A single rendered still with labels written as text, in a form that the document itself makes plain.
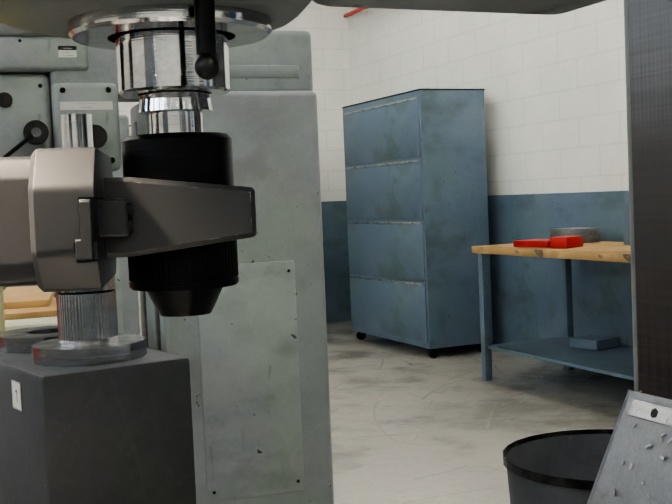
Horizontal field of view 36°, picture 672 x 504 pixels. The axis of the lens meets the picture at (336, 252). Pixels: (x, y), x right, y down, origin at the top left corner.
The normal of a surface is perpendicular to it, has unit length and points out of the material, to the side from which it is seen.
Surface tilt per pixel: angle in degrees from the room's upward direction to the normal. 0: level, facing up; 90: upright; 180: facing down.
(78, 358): 90
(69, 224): 90
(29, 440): 90
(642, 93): 90
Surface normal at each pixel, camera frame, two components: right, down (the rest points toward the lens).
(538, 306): -0.92, 0.06
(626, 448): -0.83, -0.40
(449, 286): 0.40, 0.03
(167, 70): 0.02, 0.05
